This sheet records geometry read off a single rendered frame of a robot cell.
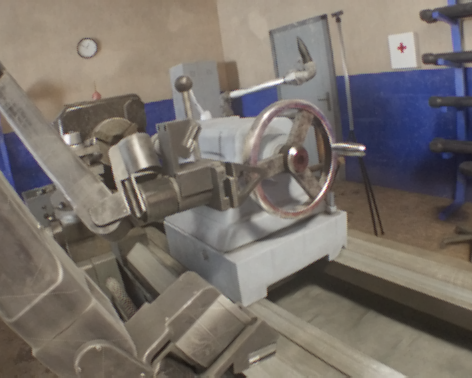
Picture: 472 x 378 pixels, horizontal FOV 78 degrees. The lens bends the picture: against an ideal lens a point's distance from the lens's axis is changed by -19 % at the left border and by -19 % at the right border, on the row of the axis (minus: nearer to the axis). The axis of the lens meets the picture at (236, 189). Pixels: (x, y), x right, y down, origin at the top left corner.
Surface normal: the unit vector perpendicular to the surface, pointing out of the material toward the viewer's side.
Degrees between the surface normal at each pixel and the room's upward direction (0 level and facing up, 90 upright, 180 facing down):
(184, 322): 91
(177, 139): 90
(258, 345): 90
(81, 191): 60
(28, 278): 77
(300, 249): 90
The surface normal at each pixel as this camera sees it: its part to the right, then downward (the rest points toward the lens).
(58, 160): 0.15, -0.34
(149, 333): -0.53, -0.70
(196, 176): 0.55, 0.15
